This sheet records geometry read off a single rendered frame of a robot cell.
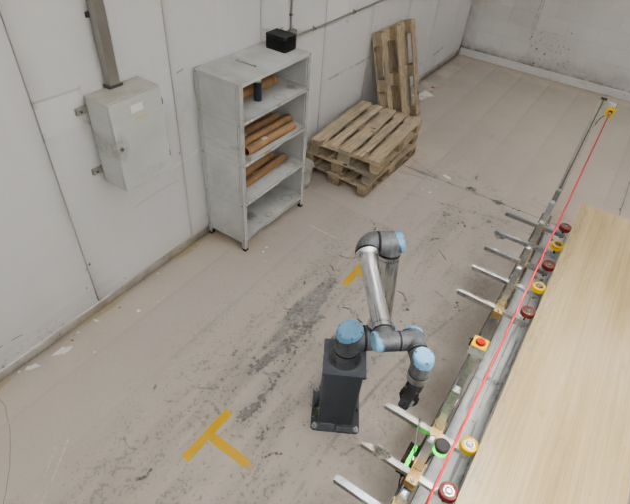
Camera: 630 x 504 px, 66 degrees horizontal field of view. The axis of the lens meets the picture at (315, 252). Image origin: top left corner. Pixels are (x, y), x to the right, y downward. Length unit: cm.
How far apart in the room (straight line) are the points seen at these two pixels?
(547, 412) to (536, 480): 37
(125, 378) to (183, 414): 51
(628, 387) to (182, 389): 266
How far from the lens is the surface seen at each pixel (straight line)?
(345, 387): 300
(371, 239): 243
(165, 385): 361
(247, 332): 380
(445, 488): 234
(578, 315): 326
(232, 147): 388
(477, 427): 287
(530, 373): 283
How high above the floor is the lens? 297
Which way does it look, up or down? 42 degrees down
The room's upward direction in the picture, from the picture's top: 5 degrees clockwise
